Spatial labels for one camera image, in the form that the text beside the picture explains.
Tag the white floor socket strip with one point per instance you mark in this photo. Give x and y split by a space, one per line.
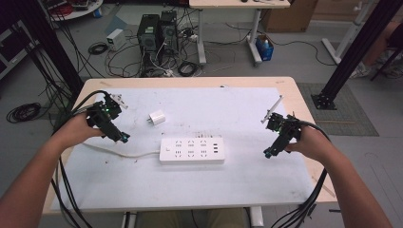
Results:
168 73

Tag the round white table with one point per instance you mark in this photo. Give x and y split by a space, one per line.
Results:
77 8

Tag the black metal stand with base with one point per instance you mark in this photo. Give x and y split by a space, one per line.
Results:
358 50

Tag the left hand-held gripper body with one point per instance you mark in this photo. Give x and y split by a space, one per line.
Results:
104 112

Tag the white power supply box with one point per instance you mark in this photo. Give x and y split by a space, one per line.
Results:
115 38

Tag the black computer tower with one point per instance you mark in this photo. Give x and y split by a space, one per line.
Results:
149 34
168 30

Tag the white metal stand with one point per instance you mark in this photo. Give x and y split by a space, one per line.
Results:
348 34

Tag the person's right hand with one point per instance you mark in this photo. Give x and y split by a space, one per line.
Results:
312 142

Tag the white charger plug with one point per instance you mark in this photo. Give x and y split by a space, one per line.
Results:
157 117

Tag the blue box with bottle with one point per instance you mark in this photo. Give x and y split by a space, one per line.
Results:
264 47

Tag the brown cardboard box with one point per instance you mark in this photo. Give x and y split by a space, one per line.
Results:
290 15

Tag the light wooden desk white legs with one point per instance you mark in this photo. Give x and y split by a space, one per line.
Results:
237 3

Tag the grey floor mat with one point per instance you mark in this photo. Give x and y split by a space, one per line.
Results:
345 110

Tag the person's left hand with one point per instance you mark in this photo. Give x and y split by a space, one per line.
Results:
76 128

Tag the white table mat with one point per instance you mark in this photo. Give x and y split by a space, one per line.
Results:
190 183

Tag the white table leg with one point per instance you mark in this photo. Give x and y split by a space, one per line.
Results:
129 220
256 217

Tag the white power strip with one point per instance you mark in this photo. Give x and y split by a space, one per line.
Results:
191 149

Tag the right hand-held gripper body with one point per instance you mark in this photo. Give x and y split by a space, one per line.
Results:
283 125

